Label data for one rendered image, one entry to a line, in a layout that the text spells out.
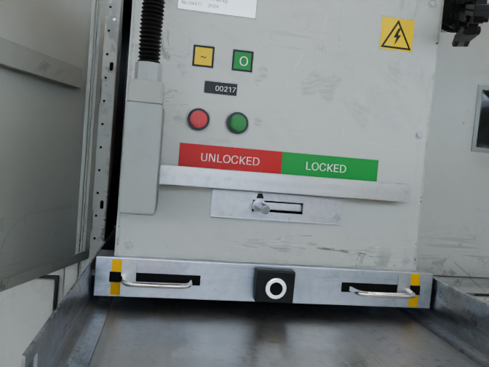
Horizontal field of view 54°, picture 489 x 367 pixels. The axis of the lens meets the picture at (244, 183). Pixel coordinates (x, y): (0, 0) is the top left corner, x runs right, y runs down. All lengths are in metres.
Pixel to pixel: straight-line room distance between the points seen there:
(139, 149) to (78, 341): 0.25
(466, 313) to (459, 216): 0.51
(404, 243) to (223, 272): 0.30
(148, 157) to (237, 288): 0.26
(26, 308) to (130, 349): 0.55
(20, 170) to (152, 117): 0.36
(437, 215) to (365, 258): 0.46
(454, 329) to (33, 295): 0.82
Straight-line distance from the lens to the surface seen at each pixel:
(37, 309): 1.14
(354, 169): 0.79
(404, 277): 0.84
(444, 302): 0.85
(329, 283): 0.79
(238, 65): 0.75
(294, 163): 0.76
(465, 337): 0.81
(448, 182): 1.25
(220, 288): 0.76
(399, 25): 0.84
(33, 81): 0.94
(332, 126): 0.78
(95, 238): 1.11
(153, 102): 0.63
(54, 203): 1.02
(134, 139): 0.63
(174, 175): 0.70
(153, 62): 0.66
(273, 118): 0.75
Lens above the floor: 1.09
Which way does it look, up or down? 3 degrees down
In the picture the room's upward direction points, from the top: 5 degrees clockwise
